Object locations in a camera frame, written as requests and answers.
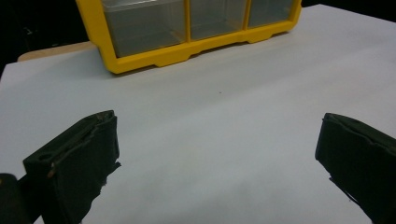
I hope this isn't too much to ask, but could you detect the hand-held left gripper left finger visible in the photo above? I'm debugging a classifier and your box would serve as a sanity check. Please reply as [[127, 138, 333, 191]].
[[22, 109, 122, 224]]

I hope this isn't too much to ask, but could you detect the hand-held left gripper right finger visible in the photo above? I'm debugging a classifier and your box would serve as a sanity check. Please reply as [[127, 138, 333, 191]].
[[315, 112, 396, 224]]

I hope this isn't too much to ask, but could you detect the yellow drawer organizer cabinet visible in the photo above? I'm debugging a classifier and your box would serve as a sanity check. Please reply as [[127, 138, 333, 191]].
[[75, 0, 303, 75]]

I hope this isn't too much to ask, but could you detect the white paper sheet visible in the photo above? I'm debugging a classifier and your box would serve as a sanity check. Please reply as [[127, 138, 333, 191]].
[[0, 3, 396, 224]]

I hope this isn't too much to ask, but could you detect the clear plastic drawer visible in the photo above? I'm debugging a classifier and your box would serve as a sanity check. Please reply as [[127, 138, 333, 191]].
[[102, 0, 188, 59], [190, 0, 248, 41], [248, 0, 295, 28]]

